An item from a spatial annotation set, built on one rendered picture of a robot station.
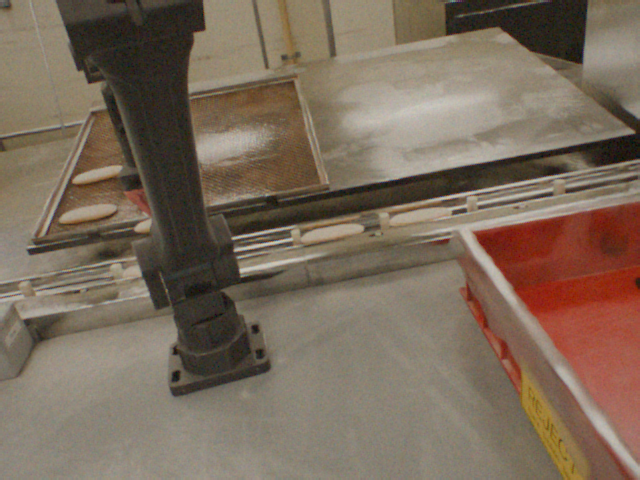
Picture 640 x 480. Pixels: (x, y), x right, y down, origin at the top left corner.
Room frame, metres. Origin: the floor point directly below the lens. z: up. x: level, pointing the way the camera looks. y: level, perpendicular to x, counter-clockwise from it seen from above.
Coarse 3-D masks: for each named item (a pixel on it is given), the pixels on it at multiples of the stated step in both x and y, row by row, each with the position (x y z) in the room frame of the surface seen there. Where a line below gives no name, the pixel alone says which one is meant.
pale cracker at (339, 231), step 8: (344, 224) 0.76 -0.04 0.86; (352, 224) 0.76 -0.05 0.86; (312, 232) 0.75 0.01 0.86; (320, 232) 0.74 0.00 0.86; (328, 232) 0.74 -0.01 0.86; (336, 232) 0.74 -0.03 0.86; (344, 232) 0.73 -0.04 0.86; (352, 232) 0.73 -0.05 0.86; (360, 232) 0.74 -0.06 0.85; (304, 240) 0.74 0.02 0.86; (312, 240) 0.73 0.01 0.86; (320, 240) 0.73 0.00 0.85
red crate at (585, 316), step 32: (544, 288) 0.56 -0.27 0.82; (576, 288) 0.54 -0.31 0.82; (608, 288) 0.53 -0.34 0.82; (480, 320) 0.50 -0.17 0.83; (544, 320) 0.50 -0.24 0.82; (576, 320) 0.49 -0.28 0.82; (608, 320) 0.48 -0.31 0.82; (576, 352) 0.44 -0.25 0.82; (608, 352) 0.43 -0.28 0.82; (608, 384) 0.38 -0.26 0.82
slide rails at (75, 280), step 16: (608, 176) 0.78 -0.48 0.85; (624, 176) 0.77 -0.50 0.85; (528, 192) 0.77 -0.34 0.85; (544, 192) 0.77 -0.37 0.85; (448, 208) 0.77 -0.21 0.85; (464, 208) 0.76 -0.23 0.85; (368, 224) 0.76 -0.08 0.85; (272, 240) 0.77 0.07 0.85; (288, 240) 0.76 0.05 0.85; (96, 272) 0.76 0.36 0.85; (16, 288) 0.76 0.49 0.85; (48, 288) 0.74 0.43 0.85
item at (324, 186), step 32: (192, 96) 1.32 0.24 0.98; (224, 96) 1.30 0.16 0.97; (256, 96) 1.27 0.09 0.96; (224, 128) 1.13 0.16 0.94; (256, 128) 1.11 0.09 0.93; (96, 160) 1.09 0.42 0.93; (224, 160) 1.00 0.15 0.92; (320, 160) 0.93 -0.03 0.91; (64, 192) 0.98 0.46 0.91; (224, 192) 0.89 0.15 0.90; (288, 192) 0.84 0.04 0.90; (128, 224) 0.83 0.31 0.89
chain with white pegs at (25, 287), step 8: (560, 184) 0.75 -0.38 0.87; (560, 192) 0.75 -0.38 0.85; (472, 200) 0.75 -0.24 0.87; (472, 208) 0.75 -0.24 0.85; (384, 216) 0.74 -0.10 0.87; (384, 224) 0.74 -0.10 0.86; (296, 232) 0.74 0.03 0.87; (296, 240) 0.74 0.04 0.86; (120, 264) 0.74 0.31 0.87; (112, 272) 0.73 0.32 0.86; (120, 272) 0.73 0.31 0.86; (24, 288) 0.73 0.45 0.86; (32, 288) 0.74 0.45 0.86; (24, 296) 0.73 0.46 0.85
